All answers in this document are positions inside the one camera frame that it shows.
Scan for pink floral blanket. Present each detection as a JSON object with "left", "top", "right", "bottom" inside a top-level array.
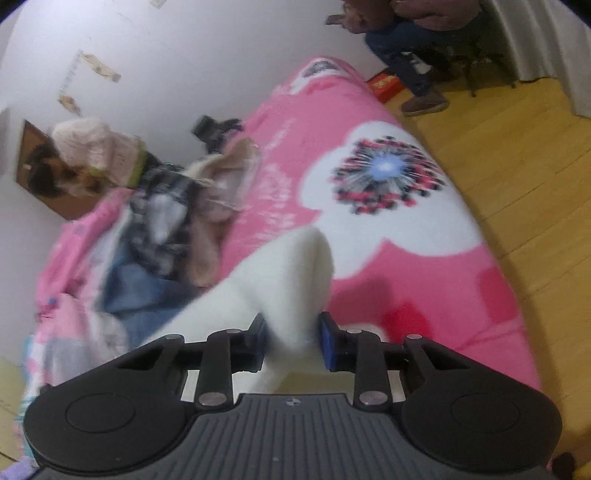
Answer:
[{"left": 217, "top": 56, "right": 543, "bottom": 398}]

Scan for blue denim jeans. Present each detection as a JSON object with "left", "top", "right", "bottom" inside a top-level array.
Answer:
[{"left": 99, "top": 240, "right": 206, "bottom": 344}]

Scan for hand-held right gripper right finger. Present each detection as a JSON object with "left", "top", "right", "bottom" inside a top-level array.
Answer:
[{"left": 320, "top": 311, "right": 472, "bottom": 411}]

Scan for black stool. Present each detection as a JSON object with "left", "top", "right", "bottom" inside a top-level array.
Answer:
[{"left": 443, "top": 28, "right": 518, "bottom": 97}]

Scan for brown wooden door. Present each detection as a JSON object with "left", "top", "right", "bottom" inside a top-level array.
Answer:
[{"left": 16, "top": 119, "right": 100, "bottom": 221}]

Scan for cream knit sweater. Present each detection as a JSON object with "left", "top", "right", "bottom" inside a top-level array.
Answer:
[{"left": 148, "top": 227, "right": 356, "bottom": 398}]

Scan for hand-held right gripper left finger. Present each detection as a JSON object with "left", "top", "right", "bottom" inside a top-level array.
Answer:
[{"left": 113, "top": 313, "right": 267, "bottom": 409}]

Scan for purple cloth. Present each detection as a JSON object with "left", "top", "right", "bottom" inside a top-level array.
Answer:
[{"left": 0, "top": 462, "right": 40, "bottom": 480}]

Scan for dark plaid shirt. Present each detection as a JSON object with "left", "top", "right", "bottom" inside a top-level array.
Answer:
[{"left": 124, "top": 161, "right": 204, "bottom": 278}]

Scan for pink grey quilt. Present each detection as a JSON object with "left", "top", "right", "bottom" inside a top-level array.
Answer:
[{"left": 18, "top": 189, "right": 134, "bottom": 416}]

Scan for beige zip jacket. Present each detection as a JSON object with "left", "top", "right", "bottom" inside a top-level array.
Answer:
[{"left": 185, "top": 138, "right": 262, "bottom": 289}]

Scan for grey curtain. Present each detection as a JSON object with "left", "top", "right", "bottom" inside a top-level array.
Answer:
[{"left": 480, "top": 0, "right": 591, "bottom": 118}]

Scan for red box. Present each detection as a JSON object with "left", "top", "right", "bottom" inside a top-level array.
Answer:
[{"left": 366, "top": 73, "right": 408, "bottom": 103}]

